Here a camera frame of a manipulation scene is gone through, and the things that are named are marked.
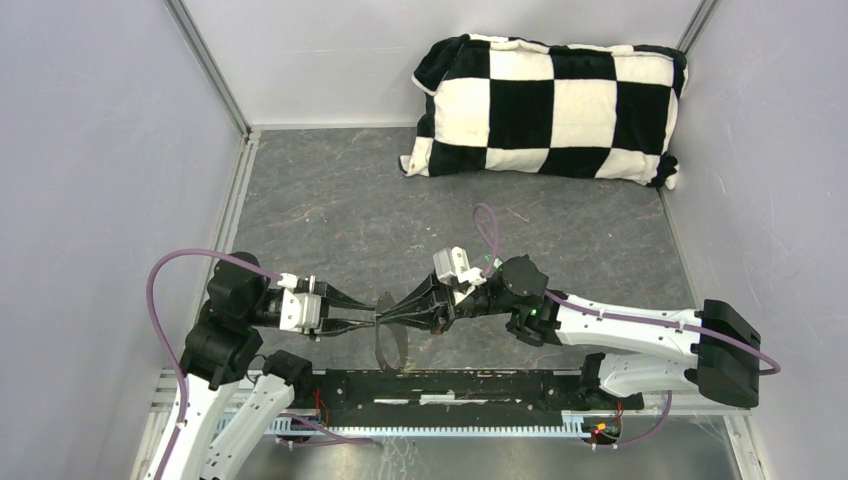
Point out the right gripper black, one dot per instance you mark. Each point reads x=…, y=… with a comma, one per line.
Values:
x=426, y=307

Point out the base circuit board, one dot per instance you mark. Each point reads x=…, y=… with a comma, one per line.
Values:
x=606, y=432
x=306, y=422

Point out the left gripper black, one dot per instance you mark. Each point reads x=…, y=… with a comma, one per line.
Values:
x=330, y=294

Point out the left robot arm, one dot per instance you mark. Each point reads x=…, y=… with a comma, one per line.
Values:
x=217, y=353

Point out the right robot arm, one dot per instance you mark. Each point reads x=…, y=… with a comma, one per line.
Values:
x=713, y=350

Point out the black white checkered pillow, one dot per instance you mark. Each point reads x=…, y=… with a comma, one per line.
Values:
x=579, y=111

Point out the white toothed cable strip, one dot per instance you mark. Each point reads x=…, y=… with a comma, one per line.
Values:
x=568, y=427

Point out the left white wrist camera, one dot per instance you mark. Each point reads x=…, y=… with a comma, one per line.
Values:
x=300, y=304

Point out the left base circuit board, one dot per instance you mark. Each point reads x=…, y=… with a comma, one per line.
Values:
x=306, y=422

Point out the right base circuit board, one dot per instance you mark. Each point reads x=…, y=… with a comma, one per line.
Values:
x=606, y=432

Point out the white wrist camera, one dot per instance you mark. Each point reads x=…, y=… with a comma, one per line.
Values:
x=453, y=270
x=300, y=304

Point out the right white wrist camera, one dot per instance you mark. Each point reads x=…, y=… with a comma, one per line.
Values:
x=453, y=270

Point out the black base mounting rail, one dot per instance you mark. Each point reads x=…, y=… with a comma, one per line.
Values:
x=453, y=398

